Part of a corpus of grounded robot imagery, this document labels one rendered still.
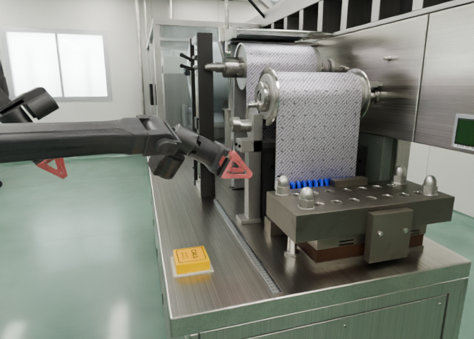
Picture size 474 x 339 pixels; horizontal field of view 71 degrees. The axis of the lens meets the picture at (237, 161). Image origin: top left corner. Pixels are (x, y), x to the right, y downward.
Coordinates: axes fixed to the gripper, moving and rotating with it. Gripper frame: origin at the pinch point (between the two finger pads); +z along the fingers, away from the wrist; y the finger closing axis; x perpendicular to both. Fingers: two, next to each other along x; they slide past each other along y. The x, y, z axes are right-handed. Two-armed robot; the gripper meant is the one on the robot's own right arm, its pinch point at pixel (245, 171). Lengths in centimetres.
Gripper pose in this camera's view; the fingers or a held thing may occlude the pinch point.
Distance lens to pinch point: 81.1
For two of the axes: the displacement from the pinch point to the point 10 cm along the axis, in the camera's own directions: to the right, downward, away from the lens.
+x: 4.8, -8.8, -0.6
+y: 2.8, 2.1, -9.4
